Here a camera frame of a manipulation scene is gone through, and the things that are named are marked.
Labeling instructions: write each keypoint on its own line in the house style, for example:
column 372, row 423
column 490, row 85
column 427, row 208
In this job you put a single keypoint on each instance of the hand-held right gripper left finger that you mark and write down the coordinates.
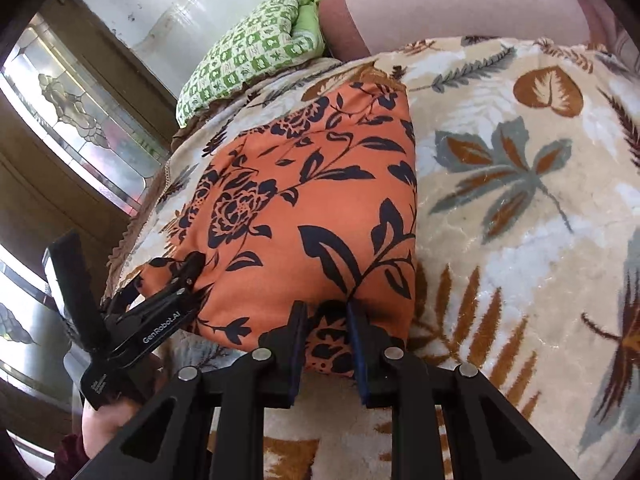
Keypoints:
column 295, row 360

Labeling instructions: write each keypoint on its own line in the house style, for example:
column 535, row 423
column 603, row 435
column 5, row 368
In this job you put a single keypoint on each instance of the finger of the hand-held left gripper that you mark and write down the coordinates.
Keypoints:
column 190, row 272
column 130, row 300

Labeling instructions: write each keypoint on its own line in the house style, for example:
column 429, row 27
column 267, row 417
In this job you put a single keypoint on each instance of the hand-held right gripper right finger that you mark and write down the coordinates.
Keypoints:
column 360, row 355

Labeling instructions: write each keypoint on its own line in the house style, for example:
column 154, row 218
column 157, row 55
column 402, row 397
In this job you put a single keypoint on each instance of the orange floral garment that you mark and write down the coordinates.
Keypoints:
column 300, row 200

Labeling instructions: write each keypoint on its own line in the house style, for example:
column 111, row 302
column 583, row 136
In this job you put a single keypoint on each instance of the person's left hand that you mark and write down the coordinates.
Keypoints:
column 107, row 425

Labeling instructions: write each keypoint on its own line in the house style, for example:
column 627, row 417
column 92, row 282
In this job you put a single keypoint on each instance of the wooden stained glass cabinet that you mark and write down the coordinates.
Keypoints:
column 40, row 180

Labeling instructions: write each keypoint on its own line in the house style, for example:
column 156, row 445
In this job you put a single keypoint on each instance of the beige leaf-print blanket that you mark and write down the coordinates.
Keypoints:
column 500, row 235

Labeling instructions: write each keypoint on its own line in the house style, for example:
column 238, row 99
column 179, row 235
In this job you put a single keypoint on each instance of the green patterned pillow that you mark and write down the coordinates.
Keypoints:
column 240, row 55

